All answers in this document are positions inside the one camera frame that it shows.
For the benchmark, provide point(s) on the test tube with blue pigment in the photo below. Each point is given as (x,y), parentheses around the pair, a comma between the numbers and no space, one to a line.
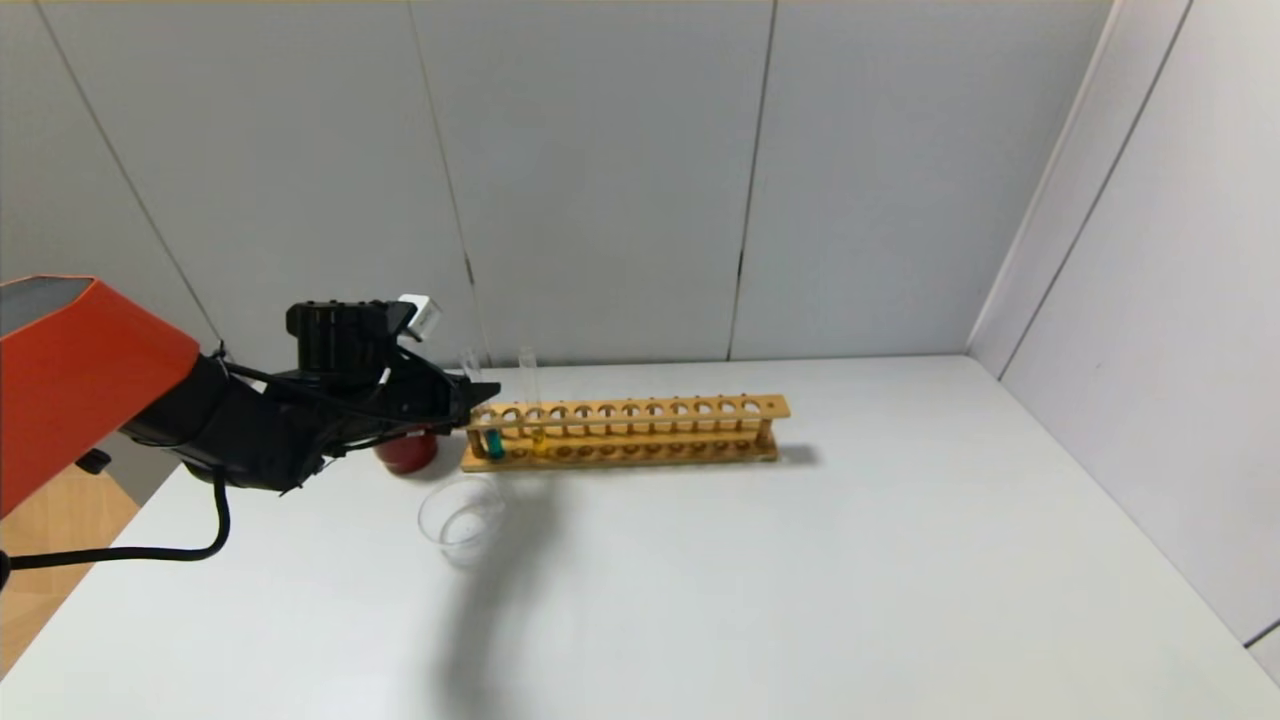
(495,445)

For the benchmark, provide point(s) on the clear glass beaker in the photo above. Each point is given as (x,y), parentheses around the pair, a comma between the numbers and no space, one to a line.
(465,535)

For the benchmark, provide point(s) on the orange and black left arm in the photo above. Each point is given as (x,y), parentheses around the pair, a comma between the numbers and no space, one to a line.
(80,380)

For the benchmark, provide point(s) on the test tube with yellow pigment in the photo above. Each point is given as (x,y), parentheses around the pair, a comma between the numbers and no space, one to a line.
(540,442)

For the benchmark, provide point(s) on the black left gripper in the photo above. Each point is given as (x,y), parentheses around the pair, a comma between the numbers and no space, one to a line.
(462,400)

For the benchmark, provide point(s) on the dark red cup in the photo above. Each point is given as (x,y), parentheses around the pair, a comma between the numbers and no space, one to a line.
(408,455)

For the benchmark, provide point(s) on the wooden test tube rack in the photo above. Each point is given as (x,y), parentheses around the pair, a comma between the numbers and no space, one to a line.
(640,410)

